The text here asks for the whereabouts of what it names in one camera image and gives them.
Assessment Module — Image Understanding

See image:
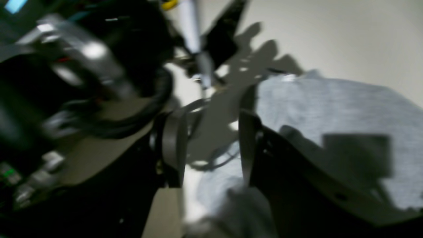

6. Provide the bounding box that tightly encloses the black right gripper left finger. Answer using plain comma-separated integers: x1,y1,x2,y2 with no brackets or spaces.
1,112,188,238

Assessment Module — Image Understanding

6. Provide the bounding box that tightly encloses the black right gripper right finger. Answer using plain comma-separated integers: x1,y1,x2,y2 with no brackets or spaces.
239,110,422,238

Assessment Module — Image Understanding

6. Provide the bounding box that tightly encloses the grey T-shirt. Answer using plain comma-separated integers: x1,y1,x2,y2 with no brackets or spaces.
185,71,422,238

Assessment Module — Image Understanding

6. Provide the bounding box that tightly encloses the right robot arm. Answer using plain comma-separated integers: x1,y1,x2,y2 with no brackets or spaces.
1,0,422,238

